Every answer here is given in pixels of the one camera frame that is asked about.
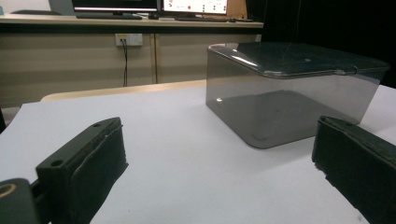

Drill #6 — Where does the black power cable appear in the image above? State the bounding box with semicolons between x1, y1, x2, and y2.
120;38;129;88

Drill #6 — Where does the black curtain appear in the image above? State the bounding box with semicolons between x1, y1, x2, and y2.
246;0;396;89

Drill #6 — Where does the computer monitor with white screen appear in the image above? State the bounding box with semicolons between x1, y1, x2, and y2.
162;0;229;15

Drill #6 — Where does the long light wooden desk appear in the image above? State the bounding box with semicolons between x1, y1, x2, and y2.
0;13;264;108

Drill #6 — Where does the black keyboard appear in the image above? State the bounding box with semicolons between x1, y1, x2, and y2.
75;12;143;21

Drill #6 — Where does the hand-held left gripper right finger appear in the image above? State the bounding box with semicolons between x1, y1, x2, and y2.
312;116;396;224

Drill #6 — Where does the black computer monitor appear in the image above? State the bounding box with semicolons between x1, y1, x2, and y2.
72;0;158;13

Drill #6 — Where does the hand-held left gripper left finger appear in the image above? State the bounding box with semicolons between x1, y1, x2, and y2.
35;117;129;224

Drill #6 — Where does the transparent grey plastic box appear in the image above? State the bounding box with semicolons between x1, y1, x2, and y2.
205;42;390;149

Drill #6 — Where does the transparent grey box lid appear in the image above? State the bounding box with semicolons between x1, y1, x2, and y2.
207;42;390;79

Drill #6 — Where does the white wall socket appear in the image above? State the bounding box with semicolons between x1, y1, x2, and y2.
115;33;144;48

